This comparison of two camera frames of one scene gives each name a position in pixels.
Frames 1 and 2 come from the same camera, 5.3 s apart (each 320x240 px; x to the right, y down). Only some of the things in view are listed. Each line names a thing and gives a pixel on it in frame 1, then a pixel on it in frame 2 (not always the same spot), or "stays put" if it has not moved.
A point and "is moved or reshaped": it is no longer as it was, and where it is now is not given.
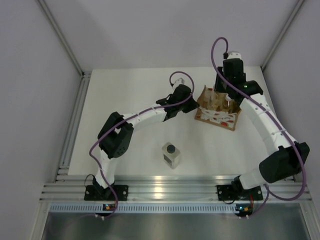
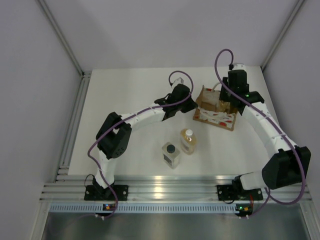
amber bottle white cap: (228, 98) is moved or reshaped
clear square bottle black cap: (171, 155) stays put
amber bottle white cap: (227, 98) is moved or reshaped
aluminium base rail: (152, 187) stays put
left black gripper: (192, 105) stays put
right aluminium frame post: (265, 63) stays put
